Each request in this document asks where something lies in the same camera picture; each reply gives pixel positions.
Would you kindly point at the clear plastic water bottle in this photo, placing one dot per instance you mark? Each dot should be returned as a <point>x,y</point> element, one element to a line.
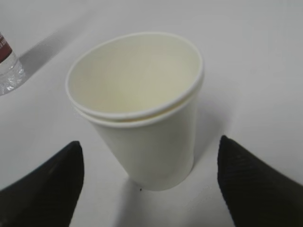
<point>12,74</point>

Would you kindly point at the white paper cup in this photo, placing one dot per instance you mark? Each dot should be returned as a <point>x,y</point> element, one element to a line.
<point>157,153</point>
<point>135,76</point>

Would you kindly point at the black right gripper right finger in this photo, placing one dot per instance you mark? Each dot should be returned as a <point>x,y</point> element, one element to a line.
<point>256,194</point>

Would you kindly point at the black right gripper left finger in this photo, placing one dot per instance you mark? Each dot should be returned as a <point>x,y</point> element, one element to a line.
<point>46,197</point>

